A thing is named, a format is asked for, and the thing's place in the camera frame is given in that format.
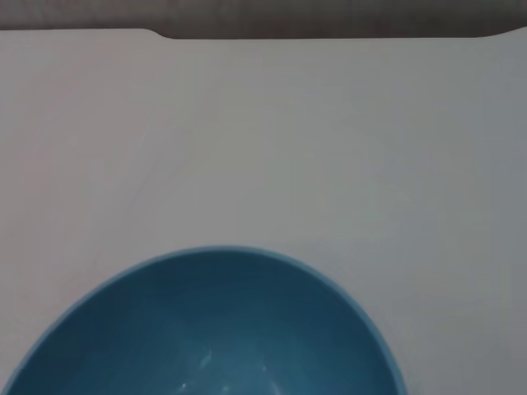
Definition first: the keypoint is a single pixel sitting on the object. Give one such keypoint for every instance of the blue plastic bowl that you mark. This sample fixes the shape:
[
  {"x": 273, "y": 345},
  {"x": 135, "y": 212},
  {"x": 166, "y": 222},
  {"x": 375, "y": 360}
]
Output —
[{"x": 222, "y": 329}]

